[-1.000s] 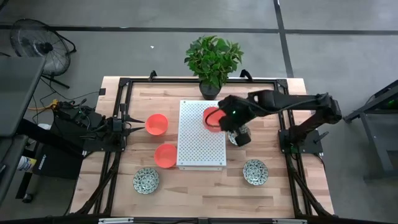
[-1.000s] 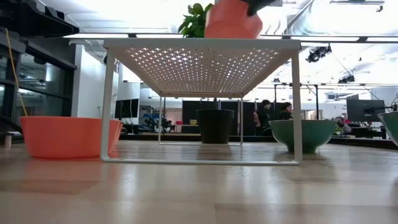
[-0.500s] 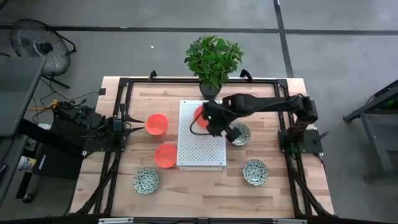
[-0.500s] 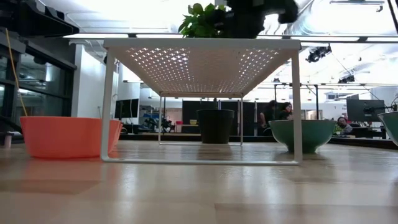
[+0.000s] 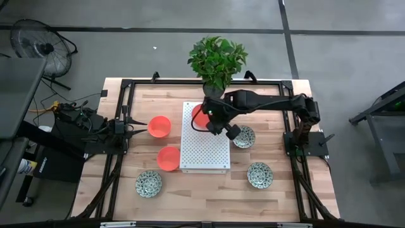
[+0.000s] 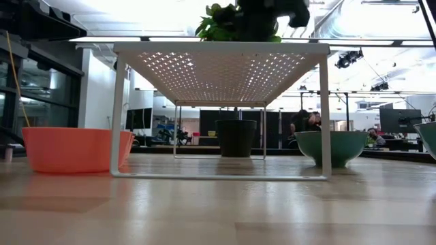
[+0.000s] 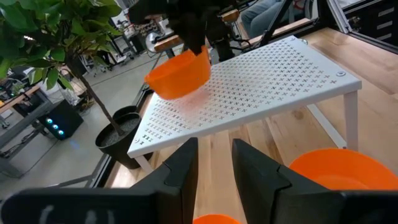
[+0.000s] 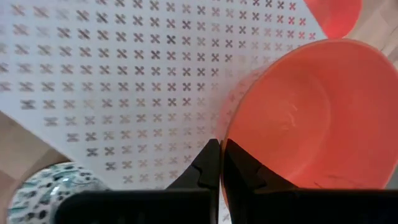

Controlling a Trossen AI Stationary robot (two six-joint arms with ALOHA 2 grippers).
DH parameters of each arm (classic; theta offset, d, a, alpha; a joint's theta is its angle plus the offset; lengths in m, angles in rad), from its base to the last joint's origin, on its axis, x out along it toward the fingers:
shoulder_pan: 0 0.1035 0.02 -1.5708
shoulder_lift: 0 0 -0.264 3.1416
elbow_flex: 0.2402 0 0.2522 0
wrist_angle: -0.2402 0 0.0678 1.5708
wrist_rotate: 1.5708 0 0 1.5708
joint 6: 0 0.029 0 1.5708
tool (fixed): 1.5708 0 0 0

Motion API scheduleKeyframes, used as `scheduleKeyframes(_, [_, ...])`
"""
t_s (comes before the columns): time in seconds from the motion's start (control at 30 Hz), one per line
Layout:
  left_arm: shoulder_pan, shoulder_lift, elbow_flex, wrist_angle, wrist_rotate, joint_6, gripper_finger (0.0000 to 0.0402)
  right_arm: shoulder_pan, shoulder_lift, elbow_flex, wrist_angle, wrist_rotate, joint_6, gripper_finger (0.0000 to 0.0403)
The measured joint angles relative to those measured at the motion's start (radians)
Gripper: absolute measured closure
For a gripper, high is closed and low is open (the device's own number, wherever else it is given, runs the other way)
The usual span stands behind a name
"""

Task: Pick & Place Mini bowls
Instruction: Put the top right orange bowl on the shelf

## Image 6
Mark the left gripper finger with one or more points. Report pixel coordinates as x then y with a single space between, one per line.
58 29

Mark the orange plastic mini bowl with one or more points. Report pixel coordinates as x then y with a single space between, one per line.
68 149

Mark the teal bowl patterned inside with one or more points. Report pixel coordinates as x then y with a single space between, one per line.
429 139
310 146

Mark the background black robot arm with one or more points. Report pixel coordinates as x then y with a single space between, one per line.
177 136

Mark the white perforated metal shelf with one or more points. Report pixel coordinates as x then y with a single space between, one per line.
221 47

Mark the black partition panel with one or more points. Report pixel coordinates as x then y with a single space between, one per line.
207 122

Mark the small yellow background bowl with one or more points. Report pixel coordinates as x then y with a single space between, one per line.
212 133

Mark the green potted plant black pot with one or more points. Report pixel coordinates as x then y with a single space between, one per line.
235 139

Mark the person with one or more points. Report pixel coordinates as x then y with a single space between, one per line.
299 122
316 119
376 137

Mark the black ceiling spotlight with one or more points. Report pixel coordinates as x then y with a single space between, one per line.
379 87
347 59

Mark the black computer monitor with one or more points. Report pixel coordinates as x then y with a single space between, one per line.
400 120

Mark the black slanted bar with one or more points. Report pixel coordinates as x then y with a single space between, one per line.
430 20

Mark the black wall display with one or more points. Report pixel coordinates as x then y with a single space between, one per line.
138 119

